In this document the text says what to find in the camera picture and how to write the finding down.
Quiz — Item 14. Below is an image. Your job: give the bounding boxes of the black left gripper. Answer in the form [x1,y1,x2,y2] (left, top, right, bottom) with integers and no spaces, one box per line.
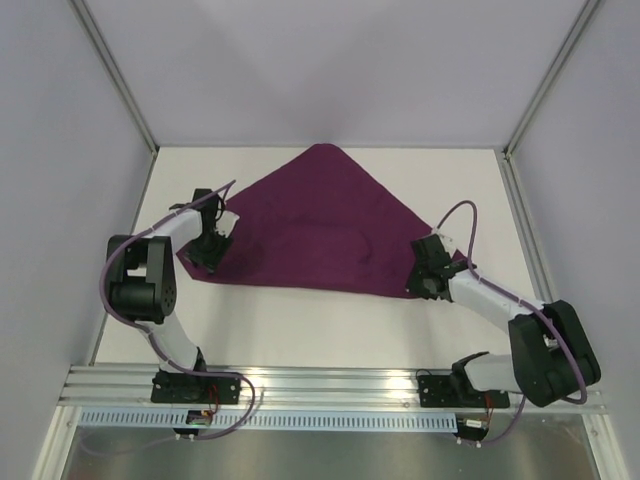
[182,227,233,274]

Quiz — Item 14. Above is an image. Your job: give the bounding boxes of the purple cloth drape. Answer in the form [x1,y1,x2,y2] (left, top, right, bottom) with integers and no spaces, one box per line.
[175,142,476,299]

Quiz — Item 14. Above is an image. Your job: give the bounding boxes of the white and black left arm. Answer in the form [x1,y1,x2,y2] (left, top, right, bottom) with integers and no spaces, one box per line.
[99,183,239,401]

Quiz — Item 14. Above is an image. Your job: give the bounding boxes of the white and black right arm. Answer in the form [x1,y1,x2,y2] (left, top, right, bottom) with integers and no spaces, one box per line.
[406,234,601,408]

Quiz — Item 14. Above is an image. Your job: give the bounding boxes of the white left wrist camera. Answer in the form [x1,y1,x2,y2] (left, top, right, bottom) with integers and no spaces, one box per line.
[215,211,240,238]

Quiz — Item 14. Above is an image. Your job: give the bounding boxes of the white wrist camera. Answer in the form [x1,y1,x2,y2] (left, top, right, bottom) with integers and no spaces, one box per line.
[431,229,455,250]
[215,211,240,238]

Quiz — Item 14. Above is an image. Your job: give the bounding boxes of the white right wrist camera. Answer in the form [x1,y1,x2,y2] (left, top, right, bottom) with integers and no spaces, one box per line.
[431,229,455,250]

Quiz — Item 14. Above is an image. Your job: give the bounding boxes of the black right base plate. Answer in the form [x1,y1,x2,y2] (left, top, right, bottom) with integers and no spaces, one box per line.
[415,370,511,409]

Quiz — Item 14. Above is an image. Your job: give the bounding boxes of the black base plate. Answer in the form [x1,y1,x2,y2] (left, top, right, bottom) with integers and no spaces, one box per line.
[150,370,241,405]
[415,370,511,409]

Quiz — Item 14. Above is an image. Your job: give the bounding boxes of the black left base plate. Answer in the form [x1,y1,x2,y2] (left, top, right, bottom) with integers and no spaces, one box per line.
[150,370,241,405]

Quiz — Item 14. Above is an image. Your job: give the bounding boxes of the white slotted cable duct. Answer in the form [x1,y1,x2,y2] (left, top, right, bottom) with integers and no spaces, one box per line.
[78,408,458,433]

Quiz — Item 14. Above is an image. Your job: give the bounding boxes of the aluminium mounting rail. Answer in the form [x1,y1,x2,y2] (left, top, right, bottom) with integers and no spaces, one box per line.
[59,364,609,416]

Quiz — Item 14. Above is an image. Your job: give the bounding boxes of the aluminium frame post left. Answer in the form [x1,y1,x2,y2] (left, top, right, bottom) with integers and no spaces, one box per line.
[67,0,160,159]

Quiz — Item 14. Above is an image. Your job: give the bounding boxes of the aluminium frame post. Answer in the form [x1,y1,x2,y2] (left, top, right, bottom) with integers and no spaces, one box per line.
[502,0,605,161]
[67,0,160,159]

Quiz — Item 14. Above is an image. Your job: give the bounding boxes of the aluminium frame post right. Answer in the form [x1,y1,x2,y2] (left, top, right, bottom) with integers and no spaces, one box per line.
[502,0,605,161]

